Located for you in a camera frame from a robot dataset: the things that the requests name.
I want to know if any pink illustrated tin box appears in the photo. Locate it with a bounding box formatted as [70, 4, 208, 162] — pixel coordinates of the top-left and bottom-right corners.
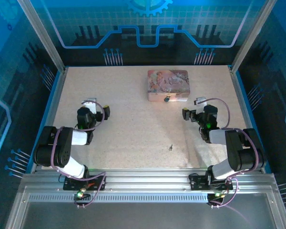
[147, 69, 190, 103]

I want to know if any aluminium mounting beam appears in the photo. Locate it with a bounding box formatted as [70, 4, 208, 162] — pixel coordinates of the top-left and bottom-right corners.
[21, 167, 277, 195]

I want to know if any grey metal platform panel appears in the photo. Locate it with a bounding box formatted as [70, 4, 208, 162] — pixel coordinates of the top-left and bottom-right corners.
[4, 186, 286, 229]

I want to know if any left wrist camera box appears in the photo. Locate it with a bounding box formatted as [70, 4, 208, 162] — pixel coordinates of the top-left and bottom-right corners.
[82, 97, 98, 115]

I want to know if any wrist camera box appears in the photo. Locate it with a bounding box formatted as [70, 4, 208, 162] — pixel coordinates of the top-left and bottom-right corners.
[82, 97, 98, 115]
[194, 96, 208, 107]

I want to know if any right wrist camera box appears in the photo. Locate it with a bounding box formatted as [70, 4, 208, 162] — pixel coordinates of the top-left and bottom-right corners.
[194, 96, 208, 107]

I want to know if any aluminium table side rail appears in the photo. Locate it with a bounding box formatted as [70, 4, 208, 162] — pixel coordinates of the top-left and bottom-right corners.
[30, 66, 69, 173]
[228, 64, 268, 173]

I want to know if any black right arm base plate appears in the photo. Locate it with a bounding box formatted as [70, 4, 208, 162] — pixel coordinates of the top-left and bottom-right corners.
[188, 173, 234, 191]

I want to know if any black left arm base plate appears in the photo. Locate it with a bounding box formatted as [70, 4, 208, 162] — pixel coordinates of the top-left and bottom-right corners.
[62, 175, 107, 192]

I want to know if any slotted grey cable duct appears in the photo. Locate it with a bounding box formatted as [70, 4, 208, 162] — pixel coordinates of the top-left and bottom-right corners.
[27, 193, 209, 204]

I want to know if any aluminium frame post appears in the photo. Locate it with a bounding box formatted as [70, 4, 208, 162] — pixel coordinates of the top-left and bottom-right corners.
[230, 0, 275, 73]
[16, 0, 68, 73]

